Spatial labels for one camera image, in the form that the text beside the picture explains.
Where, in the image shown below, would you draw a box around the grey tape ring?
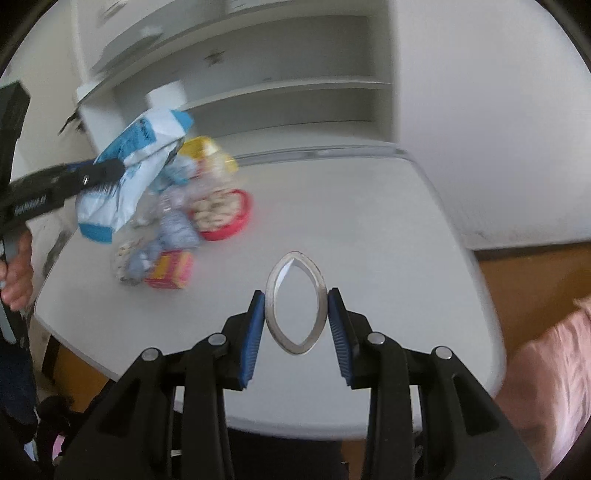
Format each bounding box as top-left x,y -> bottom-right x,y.
264,250 -> 330,356

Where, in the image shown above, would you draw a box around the blue-white snack wrapper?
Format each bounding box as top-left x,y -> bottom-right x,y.
76,108 -> 193,244

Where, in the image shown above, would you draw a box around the left hand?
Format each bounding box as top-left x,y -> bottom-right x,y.
1,228 -> 33,312

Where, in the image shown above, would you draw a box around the red-yellow small box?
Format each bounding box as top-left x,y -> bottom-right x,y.
144,250 -> 193,290

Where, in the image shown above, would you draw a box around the red snack bowl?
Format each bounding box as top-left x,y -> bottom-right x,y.
189,189 -> 252,241

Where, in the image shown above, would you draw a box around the blue-white crumpled wrappers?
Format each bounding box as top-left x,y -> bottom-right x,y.
111,155 -> 200,285

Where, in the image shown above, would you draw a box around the white desk with shelves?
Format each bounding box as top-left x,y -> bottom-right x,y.
27,0 -> 507,441

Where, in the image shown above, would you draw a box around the yellow snack bag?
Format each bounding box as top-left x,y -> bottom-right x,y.
178,136 -> 238,177

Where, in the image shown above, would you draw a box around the pink bed blanket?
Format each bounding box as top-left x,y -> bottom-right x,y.
496,297 -> 590,479

